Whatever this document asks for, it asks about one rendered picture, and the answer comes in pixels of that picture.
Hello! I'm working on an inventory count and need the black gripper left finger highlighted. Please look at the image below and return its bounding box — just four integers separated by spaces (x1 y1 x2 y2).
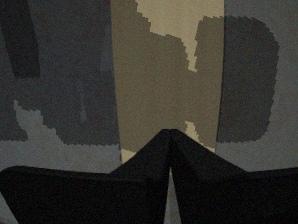
0 129 172 224

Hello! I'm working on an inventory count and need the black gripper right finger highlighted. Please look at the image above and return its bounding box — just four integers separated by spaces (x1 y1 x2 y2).
170 129 298 224

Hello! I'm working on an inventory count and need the tan strip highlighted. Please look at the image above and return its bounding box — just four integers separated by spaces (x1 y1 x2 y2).
110 0 225 164

